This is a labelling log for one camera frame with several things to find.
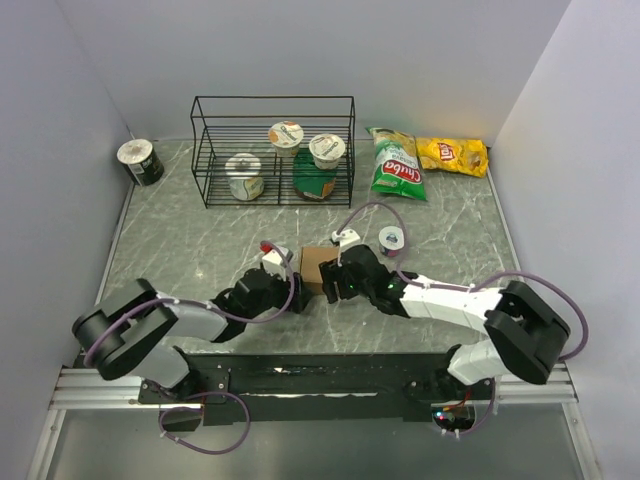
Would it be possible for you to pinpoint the pale yogurt cup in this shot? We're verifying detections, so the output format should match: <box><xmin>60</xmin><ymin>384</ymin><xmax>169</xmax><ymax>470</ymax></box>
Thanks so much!
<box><xmin>224</xmin><ymin>153</ymin><xmax>264</xmax><ymax>201</ymax></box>

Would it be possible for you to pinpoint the green Chuba chips bag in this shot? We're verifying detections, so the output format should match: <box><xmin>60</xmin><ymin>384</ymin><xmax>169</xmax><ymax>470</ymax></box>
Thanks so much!
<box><xmin>367</xmin><ymin>127</ymin><xmax>427</xmax><ymax>201</ymax></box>

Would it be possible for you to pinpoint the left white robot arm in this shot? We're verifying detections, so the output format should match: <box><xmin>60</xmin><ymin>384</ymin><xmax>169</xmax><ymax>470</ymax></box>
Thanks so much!
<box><xmin>71</xmin><ymin>267</ymin><xmax>313</xmax><ymax>402</ymax></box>

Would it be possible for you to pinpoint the black wire rack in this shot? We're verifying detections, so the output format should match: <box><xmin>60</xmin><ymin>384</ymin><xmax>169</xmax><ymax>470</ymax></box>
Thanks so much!
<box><xmin>190</xmin><ymin>95</ymin><xmax>356</xmax><ymax>208</ymax></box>

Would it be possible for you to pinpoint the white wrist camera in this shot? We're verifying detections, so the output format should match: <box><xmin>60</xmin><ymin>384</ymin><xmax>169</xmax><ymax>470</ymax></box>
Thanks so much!
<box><xmin>260</xmin><ymin>241</ymin><xmax>293</xmax><ymax>281</ymax></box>
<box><xmin>331</xmin><ymin>228</ymin><xmax>362</xmax><ymax>251</ymax></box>

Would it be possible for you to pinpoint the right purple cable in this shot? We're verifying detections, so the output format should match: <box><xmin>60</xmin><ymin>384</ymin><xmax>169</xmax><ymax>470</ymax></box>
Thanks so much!
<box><xmin>335</xmin><ymin>202</ymin><xmax>590</xmax><ymax>436</ymax></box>

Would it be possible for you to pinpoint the green lidded brown jar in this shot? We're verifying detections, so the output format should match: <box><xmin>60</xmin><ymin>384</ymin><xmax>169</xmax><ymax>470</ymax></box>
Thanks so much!
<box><xmin>293</xmin><ymin>148</ymin><xmax>337</xmax><ymax>201</ymax></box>

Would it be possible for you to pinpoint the aluminium rail frame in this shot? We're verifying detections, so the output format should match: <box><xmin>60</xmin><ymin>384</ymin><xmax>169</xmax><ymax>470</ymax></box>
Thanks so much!
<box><xmin>25</xmin><ymin>144</ymin><xmax>606</xmax><ymax>480</ymax></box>

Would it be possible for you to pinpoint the yellow Lays chips bag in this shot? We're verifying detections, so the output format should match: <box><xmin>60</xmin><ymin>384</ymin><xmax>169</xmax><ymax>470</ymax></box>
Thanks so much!
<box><xmin>416</xmin><ymin>137</ymin><xmax>489</xmax><ymax>178</ymax></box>

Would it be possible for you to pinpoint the orange yogurt cup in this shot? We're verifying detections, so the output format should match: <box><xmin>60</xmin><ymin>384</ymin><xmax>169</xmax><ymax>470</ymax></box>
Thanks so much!
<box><xmin>268</xmin><ymin>121</ymin><xmax>304</xmax><ymax>158</ymax></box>

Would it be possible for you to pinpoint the brown cardboard box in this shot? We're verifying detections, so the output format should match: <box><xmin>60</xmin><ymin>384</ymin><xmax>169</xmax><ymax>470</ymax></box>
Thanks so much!
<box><xmin>299</xmin><ymin>246</ymin><xmax>339</xmax><ymax>295</ymax></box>

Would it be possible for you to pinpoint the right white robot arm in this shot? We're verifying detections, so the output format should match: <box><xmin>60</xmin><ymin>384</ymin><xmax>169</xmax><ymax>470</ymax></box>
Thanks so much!
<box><xmin>319</xmin><ymin>245</ymin><xmax>571</xmax><ymax>399</ymax></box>

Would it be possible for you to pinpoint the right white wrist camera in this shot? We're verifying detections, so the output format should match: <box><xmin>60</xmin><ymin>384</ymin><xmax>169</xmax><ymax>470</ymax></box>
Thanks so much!
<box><xmin>331</xmin><ymin>228</ymin><xmax>362</xmax><ymax>251</ymax></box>

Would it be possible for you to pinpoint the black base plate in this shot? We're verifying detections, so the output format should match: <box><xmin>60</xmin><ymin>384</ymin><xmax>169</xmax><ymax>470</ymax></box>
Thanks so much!
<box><xmin>74</xmin><ymin>352</ymin><xmax>554</xmax><ymax>426</ymax></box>

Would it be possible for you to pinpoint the black chips can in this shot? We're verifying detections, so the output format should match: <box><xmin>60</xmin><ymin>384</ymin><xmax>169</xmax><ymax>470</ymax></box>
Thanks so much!
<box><xmin>116</xmin><ymin>139</ymin><xmax>164</xmax><ymax>186</ymax></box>

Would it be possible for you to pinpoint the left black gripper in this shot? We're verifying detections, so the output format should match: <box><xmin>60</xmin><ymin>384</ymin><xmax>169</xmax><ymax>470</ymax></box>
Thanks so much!
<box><xmin>245</xmin><ymin>266</ymin><xmax>314</xmax><ymax>321</ymax></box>

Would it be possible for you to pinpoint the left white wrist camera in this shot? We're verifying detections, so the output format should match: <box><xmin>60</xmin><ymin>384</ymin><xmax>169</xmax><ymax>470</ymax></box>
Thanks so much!
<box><xmin>260</xmin><ymin>241</ymin><xmax>293</xmax><ymax>281</ymax></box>

